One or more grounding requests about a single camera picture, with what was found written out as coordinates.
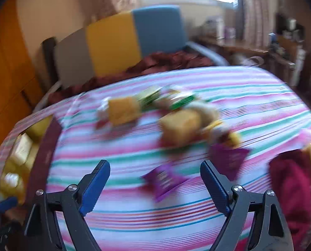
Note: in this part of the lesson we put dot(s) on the yellow snack packet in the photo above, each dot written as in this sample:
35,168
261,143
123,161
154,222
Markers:
231,136

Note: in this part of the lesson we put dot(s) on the cluttered wooden desk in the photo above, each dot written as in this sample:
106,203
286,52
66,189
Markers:
281,49

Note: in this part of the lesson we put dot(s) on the grey yellow blue headboard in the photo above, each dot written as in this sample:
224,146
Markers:
113,44

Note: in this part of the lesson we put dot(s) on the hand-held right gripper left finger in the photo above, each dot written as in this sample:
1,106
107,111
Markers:
95,188

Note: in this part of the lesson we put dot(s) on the purple snack packet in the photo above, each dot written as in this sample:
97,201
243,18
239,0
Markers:
230,159
164,181

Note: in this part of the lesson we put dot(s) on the yellow sponge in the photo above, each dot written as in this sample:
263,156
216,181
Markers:
180,128

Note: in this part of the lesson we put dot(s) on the green snack packet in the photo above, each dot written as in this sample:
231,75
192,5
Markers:
183,100
147,95

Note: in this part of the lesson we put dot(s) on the dark upright panel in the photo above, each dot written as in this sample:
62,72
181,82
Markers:
49,57

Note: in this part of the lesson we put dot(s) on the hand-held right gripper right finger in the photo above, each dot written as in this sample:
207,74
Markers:
215,187

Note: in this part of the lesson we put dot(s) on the striped bed sheet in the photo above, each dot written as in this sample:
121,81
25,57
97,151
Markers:
145,214

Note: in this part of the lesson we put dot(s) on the orange wooden wardrobe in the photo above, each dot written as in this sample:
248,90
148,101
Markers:
6,70

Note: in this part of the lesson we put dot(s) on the yellow sponge cake packet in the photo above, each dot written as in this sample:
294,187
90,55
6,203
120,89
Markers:
124,109

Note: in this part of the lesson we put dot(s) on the red cloth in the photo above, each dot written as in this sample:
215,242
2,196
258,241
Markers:
291,188

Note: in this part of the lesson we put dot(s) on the white metal bed frame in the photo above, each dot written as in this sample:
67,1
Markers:
210,53

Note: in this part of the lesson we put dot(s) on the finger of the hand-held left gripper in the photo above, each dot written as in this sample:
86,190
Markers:
6,204

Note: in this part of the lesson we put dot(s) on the dark red blanket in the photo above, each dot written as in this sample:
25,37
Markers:
171,60

